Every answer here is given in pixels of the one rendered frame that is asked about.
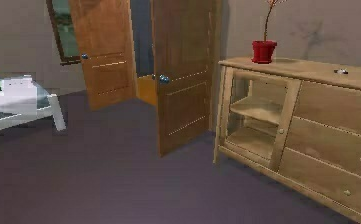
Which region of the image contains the house plant in red pot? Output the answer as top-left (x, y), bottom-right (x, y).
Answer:
top-left (251, 0), bottom-right (287, 65)

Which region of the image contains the brown wooden room door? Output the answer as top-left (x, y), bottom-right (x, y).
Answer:
top-left (68, 0), bottom-right (138, 111)
top-left (150, 0), bottom-right (223, 158)

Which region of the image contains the light wooden sideboard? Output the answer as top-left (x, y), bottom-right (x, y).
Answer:
top-left (213, 55), bottom-right (361, 224)

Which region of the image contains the white glass top table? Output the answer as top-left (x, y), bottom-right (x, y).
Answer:
top-left (0, 78), bottom-right (68, 135)

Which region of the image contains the white box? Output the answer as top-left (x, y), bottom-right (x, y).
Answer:
top-left (2, 74), bottom-right (38, 105)

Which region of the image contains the dark framed wall picture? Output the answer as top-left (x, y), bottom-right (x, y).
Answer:
top-left (45, 0), bottom-right (82, 66)

